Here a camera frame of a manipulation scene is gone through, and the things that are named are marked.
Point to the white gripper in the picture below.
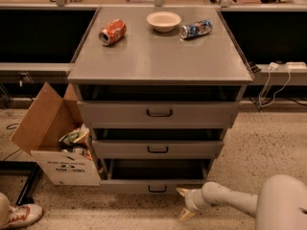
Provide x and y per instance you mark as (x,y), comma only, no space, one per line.
(192,199)

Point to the grey bottom drawer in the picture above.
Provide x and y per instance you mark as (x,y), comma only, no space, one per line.
(154,176)

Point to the grey drawer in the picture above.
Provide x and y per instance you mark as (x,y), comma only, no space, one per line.
(154,114)
(157,143)
(154,176)

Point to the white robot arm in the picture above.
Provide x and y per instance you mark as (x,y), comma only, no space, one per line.
(281,203)

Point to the grey middle drawer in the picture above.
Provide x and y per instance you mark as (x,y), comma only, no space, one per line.
(157,143)

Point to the grey metal drawer cabinet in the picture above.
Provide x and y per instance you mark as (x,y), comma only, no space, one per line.
(145,65)

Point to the grey top drawer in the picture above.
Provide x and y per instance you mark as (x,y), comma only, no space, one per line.
(154,114)

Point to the trash in cardboard box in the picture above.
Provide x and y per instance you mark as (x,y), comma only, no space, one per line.
(76,141)

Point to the open cardboard box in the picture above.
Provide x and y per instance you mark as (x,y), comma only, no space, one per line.
(49,117)

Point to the white red sneaker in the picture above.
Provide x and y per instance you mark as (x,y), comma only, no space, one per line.
(21,216)

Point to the white power strip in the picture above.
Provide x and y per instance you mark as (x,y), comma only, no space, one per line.
(296,65)

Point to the blue white soda can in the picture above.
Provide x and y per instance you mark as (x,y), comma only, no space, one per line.
(200,28)

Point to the crushed orange soda can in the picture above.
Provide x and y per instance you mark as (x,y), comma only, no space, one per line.
(112,32)

